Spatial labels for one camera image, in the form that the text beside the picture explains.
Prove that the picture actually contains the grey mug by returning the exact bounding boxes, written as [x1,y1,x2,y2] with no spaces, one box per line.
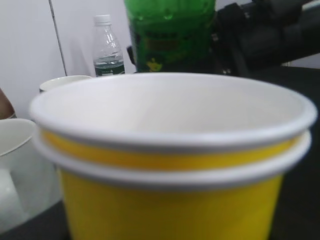
[39,75,92,93]

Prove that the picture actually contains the white mug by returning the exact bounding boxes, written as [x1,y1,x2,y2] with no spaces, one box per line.
[0,118,62,233]

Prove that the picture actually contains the brown Nescafe bottle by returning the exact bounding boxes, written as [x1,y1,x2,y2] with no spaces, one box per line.
[0,88,17,120]

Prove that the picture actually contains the green soda bottle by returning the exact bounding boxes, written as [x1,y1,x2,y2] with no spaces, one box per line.
[124,0,216,73]

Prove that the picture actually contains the clear water bottle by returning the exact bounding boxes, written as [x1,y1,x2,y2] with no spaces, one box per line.
[93,14,125,77]

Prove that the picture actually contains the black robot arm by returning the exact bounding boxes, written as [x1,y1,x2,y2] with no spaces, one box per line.
[211,0,320,77]

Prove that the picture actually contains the yellow paper cup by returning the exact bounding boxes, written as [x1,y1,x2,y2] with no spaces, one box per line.
[29,72,318,240]

